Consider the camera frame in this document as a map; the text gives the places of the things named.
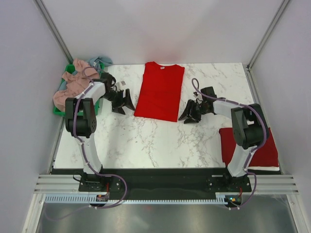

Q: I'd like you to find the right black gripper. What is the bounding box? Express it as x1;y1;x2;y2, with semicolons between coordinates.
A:
178;99;209;124

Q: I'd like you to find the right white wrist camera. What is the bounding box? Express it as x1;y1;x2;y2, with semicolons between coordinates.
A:
193;92;202;100

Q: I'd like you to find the aluminium frame rail front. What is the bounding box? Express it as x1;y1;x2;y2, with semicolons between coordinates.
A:
35;175;298;194

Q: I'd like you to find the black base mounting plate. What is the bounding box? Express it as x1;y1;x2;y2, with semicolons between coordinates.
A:
79;168;252;201

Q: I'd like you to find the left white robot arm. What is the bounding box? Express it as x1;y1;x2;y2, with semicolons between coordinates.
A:
65;73;135;191

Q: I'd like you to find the folded dark red t shirt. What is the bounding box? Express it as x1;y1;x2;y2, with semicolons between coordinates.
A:
219;128;279;171

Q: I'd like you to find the white slotted cable duct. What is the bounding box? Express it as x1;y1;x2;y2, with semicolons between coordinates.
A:
44;194;228;205

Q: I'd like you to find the pink t shirt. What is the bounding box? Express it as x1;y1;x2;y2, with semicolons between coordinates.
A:
53;58;99;112

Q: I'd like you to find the green plastic bin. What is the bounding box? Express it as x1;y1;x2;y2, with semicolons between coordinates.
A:
53;62;104;117

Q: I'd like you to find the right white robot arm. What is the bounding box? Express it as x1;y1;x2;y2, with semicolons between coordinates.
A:
178;86;269;191

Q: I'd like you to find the left aluminium corner post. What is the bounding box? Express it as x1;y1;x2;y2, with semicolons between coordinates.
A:
34;0;73;64

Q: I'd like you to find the right aluminium corner post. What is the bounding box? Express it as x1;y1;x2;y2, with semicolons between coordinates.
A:
246;0;292;73

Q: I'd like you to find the aluminium corner post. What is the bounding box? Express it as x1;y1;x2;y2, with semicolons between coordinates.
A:
246;0;292;73
34;0;73;64

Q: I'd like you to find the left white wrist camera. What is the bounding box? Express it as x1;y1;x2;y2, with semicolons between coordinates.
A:
115;81;127;91

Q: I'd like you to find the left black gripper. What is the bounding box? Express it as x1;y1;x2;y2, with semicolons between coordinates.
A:
102;89;136;115

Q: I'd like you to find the bright red t shirt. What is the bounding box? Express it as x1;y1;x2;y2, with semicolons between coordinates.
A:
134;62;185;122

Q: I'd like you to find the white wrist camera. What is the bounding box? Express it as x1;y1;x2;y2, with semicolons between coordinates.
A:
115;81;127;91
193;92;202;100

